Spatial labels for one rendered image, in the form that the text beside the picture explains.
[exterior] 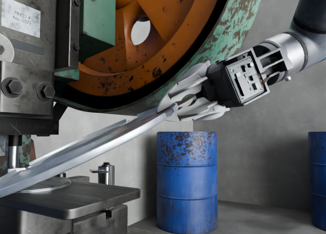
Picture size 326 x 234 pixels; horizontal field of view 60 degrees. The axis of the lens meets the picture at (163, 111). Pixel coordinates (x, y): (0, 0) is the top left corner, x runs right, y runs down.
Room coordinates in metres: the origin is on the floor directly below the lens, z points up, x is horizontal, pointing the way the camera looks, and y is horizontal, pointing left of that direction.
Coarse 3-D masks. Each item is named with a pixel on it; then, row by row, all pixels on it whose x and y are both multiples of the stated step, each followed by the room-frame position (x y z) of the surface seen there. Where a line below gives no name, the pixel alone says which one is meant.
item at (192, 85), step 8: (192, 80) 0.43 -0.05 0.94; (200, 80) 0.41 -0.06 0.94; (176, 88) 0.42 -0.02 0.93; (184, 88) 0.39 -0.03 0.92; (192, 88) 0.43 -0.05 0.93; (200, 88) 0.44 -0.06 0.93; (168, 96) 0.42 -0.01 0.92; (176, 96) 0.42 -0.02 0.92; (160, 104) 0.41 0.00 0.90; (168, 104) 0.42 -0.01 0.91; (160, 112) 0.41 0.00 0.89
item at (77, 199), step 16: (16, 192) 0.40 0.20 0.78; (32, 192) 0.40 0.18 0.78; (48, 192) 0.40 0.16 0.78; (64, 192) 0.40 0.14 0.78; (80, 192) 0.40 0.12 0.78; (96, 192) 0.40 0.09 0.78; (112, 192) 0.40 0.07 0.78; (128, 192) 0.40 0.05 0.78; (0, 208) 0.42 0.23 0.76; (16, 208) 0.36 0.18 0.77; (32, 208) 0.34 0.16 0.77; (48, 208) 0.33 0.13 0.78; (64, 208) 0.32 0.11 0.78; (80, 208) 0.33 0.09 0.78; (96, 208) 0.35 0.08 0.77; (0, 224) 0.41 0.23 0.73; (16, 224) 0.40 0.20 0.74; (32, 224) 0.41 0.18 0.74; (48, 224) 0.43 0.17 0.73; (64, 224) 0.45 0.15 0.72
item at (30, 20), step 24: (0, 0) 0.45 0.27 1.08; (24, 0) 0.49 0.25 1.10; (48, 0) 0.53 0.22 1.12; (0, 24) 0.45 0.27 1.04; (24, 24) 0.49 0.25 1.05; (48, 24) 0.53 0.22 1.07; (0, 48) 0.43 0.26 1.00; (24, 48) 0.49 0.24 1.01; (48, 48) 0.53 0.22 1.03; (0, 72) 0.43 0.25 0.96; (24, 72) 0.46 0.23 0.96; (48, 72) 0.50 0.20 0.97; (0, 96) 0.43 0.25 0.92; (24, 96) 0.46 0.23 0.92; (48, 96) 0.48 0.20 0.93
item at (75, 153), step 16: (144, 112) 0.51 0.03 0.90; (112, 128) 0.44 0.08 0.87; (128, 128) 0.40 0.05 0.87; (144, 128) 0.30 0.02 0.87; (80, 144) 0.40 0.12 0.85; (96, 144) 0.35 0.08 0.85; (112, 144) 0.28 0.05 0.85; (48, 160) 0.37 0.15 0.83; (64, 160) 0.34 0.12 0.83; (80, 160) 0.27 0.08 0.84; (16, 176) 0.40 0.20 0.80; (32, 176) 0.32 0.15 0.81; (48, 176) 0.27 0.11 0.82; (0, 192) 0.28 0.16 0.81
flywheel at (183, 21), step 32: (128, 0) 0.81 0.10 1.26; (160, 0) 0.76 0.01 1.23; (192, 0) 0.71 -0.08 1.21; (224, 0) 0.66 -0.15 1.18; (128, 32) 0.84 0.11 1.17; (160, 32) 0.76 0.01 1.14; (192, 32) 0.67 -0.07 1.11; (96, 64) 0.89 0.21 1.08; (128, 64) 0.82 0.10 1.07; (160, 64) 0.72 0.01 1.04; (128, 96) 0.82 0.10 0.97
